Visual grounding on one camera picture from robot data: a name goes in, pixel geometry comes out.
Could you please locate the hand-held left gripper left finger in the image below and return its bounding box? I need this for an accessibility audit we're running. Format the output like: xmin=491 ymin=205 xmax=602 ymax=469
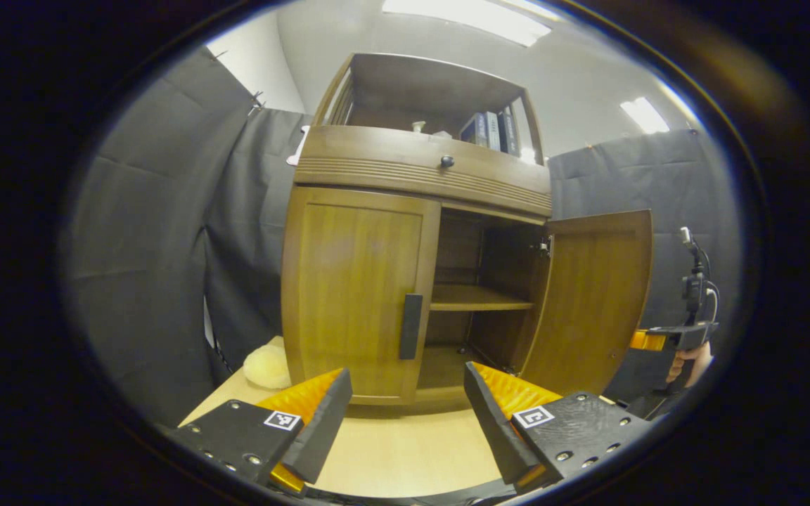
xmin=169 ymin=368 xmax=353 ymax=496

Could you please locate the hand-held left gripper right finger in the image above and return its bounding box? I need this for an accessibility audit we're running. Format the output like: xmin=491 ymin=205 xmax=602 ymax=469
xmin=463 ymin=361 xmax=666 ymax=495

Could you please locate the wooden cabinet door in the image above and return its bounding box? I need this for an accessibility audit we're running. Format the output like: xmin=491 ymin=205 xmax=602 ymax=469
xmin=281 ymin=186 xmax=442 ymax=408
xmin=517 ymin=209 xmax=655 ymax=398

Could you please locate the wooden double-door shoe cabinet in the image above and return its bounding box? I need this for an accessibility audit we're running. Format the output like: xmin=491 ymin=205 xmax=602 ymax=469
xmin=281 ymin=53 xmax=554 ymax=416

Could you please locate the wooden cabinet shelf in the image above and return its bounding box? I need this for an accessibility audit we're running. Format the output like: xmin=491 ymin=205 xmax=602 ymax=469
xmin=430 ymin=283 xmax=534 ymax=312

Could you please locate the wooden cabinet drawer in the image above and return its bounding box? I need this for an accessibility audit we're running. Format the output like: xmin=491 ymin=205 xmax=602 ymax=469
xmin=293 ymin=124 xmax=553 ymax=218

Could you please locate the cream fluffy object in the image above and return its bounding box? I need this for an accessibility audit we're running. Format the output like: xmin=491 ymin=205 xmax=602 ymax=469
xmin=243 ymin=344 xmax=293 ymax=390

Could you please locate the black backdrop cloth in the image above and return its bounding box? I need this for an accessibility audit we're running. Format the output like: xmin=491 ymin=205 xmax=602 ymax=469
xmin=60 ymin=46 xmax=745 ymax=429

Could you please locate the black spine book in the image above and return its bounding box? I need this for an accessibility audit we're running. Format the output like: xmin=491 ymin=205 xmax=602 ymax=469
xmin=497 ymin=105 xmax=522 ymax=157

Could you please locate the grey spine book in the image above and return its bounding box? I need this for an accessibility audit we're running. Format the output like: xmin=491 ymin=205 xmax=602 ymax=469
xmin=483 ymin=110 xmax=503 ymax=152

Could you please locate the dark blue book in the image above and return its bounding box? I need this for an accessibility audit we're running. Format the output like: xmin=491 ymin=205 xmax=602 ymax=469
xmin=459 ymin=112 xmax=489 ymax=148

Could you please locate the black left door handle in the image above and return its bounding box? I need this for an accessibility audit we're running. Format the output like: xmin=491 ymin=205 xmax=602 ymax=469
xmin=399 ymin=293 xmax=424 ymax=361

